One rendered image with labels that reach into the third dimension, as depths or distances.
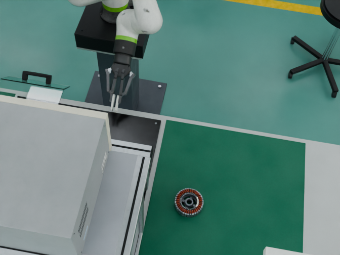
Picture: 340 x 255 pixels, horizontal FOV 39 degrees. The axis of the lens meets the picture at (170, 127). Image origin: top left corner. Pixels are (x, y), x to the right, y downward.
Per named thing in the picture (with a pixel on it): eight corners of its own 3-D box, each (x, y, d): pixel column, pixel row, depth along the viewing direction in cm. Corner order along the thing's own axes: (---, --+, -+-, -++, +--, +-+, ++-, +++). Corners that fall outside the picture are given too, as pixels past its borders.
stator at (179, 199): (173, 216, 186) (173, 212, 183) (175, 189, 192) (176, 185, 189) (201, 219, 186) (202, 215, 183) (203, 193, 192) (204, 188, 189)
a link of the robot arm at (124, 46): (113, 37, 196) (135, 41, 196) (117, 43, 208) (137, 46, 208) (110, 51, 196) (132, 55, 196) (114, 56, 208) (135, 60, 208)
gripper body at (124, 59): (134, 58, 205) (130, 80, 205) (114, 55, 205) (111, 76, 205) (132, 55, 198) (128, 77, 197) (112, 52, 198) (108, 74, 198)
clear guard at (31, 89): (9, 76, 186) (6, 67, 181) (70, 86, 185) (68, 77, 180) (-22, 148, 169) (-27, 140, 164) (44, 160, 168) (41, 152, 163)
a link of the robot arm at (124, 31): (133, 14, 210) (113, 6, 202) (152, 12, 201) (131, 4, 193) (127, 45, 209) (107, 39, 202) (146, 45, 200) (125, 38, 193)
